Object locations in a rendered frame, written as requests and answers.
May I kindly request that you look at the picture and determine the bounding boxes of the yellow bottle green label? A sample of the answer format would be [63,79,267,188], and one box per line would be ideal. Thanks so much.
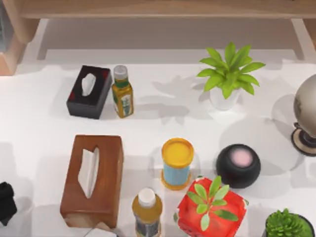
[111,65,135,119]

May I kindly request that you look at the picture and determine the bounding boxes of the yellow and blue can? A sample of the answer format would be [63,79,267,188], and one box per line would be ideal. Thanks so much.
[161,137,195,191]

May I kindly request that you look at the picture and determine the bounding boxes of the black tissue box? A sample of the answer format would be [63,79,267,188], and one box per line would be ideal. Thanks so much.
[66,65,113,120]

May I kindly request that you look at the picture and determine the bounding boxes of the green plant white pot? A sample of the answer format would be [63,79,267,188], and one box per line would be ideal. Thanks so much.
[196,41,266,111]

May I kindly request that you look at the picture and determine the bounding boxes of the brown wooden tissue box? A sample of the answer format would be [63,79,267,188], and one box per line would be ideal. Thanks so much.
[60,134,124,229]

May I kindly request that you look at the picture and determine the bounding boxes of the black round speaker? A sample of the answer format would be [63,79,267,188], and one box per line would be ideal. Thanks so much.
[216,144,262,189]

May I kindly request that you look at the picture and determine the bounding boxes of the yellow bottle white cap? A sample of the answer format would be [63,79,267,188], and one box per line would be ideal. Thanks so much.
[131,188,163,237]

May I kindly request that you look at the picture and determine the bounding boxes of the plant in red pot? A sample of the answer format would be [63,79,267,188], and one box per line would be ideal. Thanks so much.
[173,175,249,237]

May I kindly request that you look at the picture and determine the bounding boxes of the wooden shelf unit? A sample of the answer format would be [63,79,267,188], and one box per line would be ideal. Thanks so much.
[0,0,316,76]

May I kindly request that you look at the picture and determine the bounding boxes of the grey globe on stand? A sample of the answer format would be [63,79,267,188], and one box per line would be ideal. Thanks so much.
[290,74,316,156]

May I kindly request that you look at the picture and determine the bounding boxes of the green plant black pot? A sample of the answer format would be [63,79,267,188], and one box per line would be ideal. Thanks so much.
[264,208,316,237]

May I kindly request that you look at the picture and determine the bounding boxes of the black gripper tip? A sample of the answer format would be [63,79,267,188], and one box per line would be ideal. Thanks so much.
[0,181,18,227]

